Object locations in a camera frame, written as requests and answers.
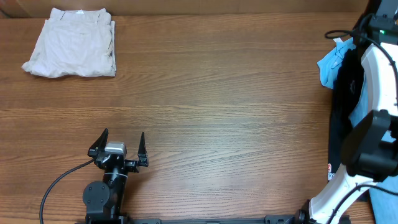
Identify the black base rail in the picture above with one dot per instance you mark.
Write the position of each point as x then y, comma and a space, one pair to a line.
269, 219

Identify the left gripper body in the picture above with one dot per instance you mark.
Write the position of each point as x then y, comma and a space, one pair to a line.
131, 166

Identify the folded beige trousers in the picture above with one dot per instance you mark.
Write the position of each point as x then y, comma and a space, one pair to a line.
75, 43

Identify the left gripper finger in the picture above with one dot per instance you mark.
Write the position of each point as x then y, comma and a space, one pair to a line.
142, 152
99, 145

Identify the blue denim jeans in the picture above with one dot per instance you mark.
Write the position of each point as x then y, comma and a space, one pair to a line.
384, 205

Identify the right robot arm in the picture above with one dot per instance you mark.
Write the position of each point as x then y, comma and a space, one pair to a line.
369, 152

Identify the black printed garment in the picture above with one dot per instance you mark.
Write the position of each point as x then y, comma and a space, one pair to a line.
346, 93

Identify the light blue shirt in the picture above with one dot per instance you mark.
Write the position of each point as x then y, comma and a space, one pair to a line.
331, 62

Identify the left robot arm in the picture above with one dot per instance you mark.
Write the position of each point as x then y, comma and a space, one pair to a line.
104, 199

